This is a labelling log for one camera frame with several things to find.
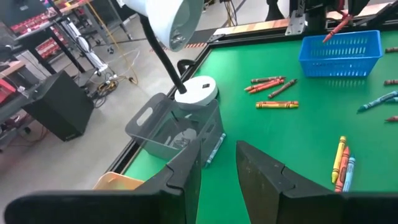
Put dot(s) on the grey translucent plastic bin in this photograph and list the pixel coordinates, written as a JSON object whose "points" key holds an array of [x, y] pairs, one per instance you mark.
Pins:
{"points": [[161, 124]]}

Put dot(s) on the black metal table frame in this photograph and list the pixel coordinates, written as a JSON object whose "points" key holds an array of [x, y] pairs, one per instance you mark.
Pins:
{"points": [[255, 36]]}

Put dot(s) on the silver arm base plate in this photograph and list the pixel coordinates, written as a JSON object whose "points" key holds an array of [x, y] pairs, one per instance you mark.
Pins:
{"points": [[295, 23]]}

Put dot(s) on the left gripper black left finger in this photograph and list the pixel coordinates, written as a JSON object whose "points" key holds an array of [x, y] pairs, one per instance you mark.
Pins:
{"points": [[124, 208]]}

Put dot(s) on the olive green crayon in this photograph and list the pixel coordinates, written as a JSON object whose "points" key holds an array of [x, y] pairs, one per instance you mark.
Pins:
{"points": [[338, 158]]}

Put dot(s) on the black workbench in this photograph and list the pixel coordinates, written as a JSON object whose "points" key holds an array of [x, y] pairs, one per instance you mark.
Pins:
{"points": [[46, 34]]}

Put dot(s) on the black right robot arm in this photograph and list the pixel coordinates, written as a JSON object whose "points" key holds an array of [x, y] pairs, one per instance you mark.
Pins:
{"points": [[315, 15]]}

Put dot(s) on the red tool case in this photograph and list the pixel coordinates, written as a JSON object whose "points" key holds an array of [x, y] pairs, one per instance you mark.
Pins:
{"points": [[6, 90]]}

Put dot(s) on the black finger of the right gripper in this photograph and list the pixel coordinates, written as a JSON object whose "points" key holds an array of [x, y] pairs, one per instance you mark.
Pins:
{"points": [[357, 5]]}

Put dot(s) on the red storage bin rack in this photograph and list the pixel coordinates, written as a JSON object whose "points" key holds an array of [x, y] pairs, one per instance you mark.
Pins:
{"points": [[31, 25]]}

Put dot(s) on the black speaker box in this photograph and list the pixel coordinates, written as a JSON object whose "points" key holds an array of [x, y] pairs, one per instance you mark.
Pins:
{"points": [[59, 105]]}

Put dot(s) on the orange crayon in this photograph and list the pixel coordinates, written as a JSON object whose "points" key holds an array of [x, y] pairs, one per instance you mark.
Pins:
{"points": [[276, 102], [342, 169]]}

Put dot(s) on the blue plastic basket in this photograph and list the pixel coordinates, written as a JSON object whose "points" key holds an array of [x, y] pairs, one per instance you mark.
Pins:
{"points": [[342, 67]]}

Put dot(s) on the orange translucent plastic bin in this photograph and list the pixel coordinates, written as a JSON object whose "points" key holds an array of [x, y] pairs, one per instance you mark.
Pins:
{"points": [[115, 182]]}

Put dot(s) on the white desk lamp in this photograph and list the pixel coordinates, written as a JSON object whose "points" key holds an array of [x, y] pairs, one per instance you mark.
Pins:
{"points": [[199, 90]]}

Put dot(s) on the green table mat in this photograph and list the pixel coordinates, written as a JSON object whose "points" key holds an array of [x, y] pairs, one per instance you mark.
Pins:
{"points": [[280, 133]]}

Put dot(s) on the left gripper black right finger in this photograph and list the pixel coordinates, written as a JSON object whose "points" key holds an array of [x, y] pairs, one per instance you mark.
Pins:
{"points": [[295, 208]]}

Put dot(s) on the yellow crayon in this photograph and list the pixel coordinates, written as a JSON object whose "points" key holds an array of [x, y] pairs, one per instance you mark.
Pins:
{"points": [[276, 106]]}

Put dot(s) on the red crayon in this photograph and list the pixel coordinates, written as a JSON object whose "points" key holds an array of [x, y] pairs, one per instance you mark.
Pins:
{"points": [[266, 87], [337, 29], [263, 84]]}

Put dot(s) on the large black monitor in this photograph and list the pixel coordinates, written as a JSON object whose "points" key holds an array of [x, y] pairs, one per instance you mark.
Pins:
{"points": [[18, 9]]}

